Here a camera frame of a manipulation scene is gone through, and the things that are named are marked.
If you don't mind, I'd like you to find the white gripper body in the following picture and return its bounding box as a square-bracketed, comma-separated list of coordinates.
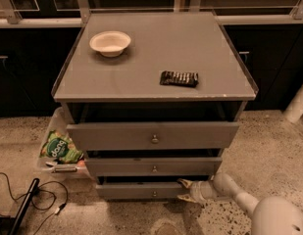
[190, 181, 214, 204]

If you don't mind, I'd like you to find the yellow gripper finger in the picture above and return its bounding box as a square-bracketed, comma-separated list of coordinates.
[177, 194, 197, 203]
[177, 178, 193, 189]

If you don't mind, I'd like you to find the grey bottom drawer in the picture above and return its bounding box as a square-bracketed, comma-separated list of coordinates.
[96, 182, 187, 200]

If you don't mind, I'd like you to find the grey drawer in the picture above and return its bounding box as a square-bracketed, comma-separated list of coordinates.
[67, 121, 238, 151]
[96, 182, 187, 200]
[85, 158, 222, 176]

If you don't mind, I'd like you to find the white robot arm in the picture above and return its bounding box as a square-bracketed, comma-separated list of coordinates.
[177, 172, 303, 235]

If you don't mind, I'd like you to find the grey middle drawer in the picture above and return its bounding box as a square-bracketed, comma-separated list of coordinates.
[85, 158, 222, 176]

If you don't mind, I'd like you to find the grey top drawer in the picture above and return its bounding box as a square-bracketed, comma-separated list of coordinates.
[67, 121, 238, 151]

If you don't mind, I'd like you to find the grey drawer cabinet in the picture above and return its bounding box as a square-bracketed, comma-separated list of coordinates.
[53, 13, 258, 187]

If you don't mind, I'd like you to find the clear plastic storage bin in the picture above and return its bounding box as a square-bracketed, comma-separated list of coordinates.
[36, 108, 90, 180]

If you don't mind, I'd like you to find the green snack bag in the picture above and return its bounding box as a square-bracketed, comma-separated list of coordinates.
[40, 130, 83, 164]

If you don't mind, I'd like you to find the black bar device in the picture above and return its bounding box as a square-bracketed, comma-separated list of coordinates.
[8, 178, 40, 235]

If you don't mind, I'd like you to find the white paper bowl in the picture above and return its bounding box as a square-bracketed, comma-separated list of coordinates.
[89, 31, 131, 58]

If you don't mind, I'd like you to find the black cable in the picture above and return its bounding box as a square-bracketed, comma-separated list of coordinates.
[0, 171, 70, 235]

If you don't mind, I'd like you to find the white cylindrical post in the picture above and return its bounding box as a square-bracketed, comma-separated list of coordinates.
[283, 84, 303, 123]

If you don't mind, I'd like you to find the metal railing frame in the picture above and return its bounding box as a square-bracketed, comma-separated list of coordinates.
[0, 0, 303, 26]

